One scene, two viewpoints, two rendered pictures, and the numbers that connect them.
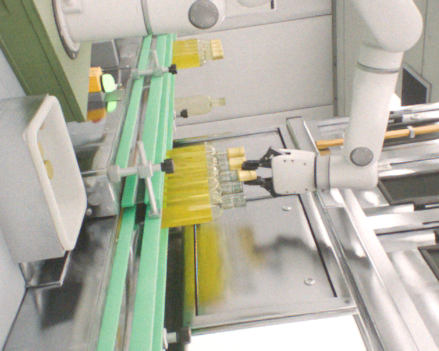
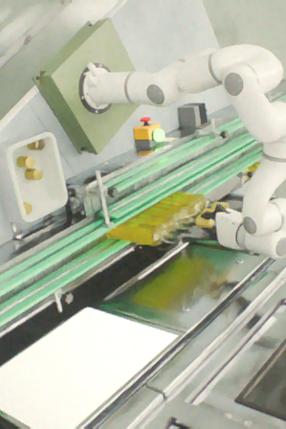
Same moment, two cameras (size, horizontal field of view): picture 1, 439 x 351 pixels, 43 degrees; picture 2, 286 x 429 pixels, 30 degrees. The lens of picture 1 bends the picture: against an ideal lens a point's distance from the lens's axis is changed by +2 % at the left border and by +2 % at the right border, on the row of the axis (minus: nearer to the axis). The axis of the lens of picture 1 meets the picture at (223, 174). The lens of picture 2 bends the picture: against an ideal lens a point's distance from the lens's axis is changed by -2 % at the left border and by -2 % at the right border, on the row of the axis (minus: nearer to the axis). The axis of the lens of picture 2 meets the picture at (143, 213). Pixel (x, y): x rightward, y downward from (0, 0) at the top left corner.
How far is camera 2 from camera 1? 91 cm
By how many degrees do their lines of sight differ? 39
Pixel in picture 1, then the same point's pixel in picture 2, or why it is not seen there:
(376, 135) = (257, 210)
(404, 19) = (260, 118)
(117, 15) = (112, 89)
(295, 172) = (228, 229)
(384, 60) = (271, 149)
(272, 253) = (189, 285)
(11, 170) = (1, 167)
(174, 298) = not seen: hidden behind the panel
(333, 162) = not seen: hidden behind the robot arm
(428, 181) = not seen: outside the picture
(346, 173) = (254, 239)
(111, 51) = (192, 114)
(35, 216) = (11, 195)
